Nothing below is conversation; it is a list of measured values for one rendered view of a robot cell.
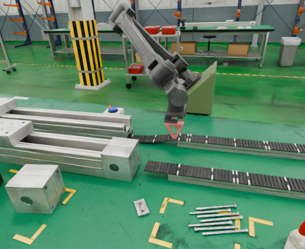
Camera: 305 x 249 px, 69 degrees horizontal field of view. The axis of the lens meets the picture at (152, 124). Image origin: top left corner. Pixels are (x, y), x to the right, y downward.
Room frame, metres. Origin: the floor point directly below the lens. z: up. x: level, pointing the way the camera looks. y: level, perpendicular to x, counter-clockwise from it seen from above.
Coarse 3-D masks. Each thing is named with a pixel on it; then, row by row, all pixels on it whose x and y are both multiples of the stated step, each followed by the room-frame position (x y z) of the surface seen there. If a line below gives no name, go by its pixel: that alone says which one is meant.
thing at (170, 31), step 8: (152, 32) 3.77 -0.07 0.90; (160, 32) 4.03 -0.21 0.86; (168, 32) 3.64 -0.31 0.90; (176, 32) 3.92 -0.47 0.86; (136, 64) 4.01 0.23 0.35; (128, 72) 3.72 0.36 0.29; (136, 72) 3.70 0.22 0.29; (144, 72) 3.77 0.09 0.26; (128, 80) 3.71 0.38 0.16; (128, 88) 3.71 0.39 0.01
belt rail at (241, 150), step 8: (184, 144) 0.71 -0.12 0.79; (192, 144) 0.69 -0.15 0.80; (200, 144) 0.68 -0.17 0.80; (208, 144) 0.68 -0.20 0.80; (232, 152) 0.65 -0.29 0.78; (240, 152) 0.65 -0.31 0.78; (248, 152) 0.64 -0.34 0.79; (256, 152) 0.63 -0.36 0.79; (264, 152) 0.63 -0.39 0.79; (272, 152) 0.62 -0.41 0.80; (280, 152) 0.61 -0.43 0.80; (288, 152) 0.61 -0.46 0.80
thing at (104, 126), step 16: (16, 112) 0.95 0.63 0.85; (32, 112) 0.92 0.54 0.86; (48, 112) 0.90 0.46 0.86; (64, 112) 0.89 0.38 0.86; (80, 112) 0.88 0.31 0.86; (48, 128) 0.82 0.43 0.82; (64, 128) 0.80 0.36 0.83; (80, 128) 0.78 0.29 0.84; (96, 128) 0.77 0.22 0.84; (112, 128) 0.74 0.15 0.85; (128, 128) 0.79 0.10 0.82
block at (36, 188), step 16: (16, 176) 0.46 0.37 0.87; (32, 176) 0.46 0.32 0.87; (48, 176) 0.46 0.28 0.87; (16, 192) 0.42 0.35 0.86; (32, 192) 0.42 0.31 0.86; (48, 192) 0.43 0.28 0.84; (64, 192) 0.49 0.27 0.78; (16, 208) 0.42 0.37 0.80; (32, 208) 0.42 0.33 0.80; (48, 208) 0.41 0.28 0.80
